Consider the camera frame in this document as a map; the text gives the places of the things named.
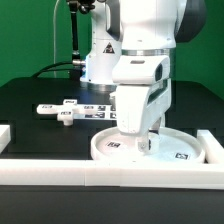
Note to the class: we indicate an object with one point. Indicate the white left fence bar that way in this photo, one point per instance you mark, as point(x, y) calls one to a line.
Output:
point(5, 137)

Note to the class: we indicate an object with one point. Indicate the white tag plate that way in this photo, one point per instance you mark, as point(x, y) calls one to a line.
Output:
point(105, 112)

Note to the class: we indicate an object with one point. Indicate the white right fence bar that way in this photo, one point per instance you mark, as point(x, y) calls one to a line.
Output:
point(213, 149)

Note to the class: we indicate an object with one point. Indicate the white cross table base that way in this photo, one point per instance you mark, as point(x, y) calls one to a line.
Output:
point(64, 112)

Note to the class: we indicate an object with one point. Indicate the white fence bar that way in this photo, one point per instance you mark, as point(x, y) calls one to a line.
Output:
point(5, 137)
point(96, 173)
point(213, 149)

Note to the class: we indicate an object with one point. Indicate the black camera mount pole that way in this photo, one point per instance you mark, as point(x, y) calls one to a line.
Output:
point(84, 7)

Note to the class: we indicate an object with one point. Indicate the white round table top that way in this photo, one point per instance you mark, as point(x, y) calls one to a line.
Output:
point(169, 145)

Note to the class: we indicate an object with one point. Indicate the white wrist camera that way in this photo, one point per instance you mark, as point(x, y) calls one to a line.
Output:
point(141, 70)

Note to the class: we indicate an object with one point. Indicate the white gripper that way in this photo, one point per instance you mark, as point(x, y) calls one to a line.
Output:
point(140, 107)

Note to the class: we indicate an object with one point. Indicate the white front fence bar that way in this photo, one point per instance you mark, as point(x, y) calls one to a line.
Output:
point(96, 173)

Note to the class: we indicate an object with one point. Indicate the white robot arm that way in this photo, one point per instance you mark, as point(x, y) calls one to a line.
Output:
point(133, 52)

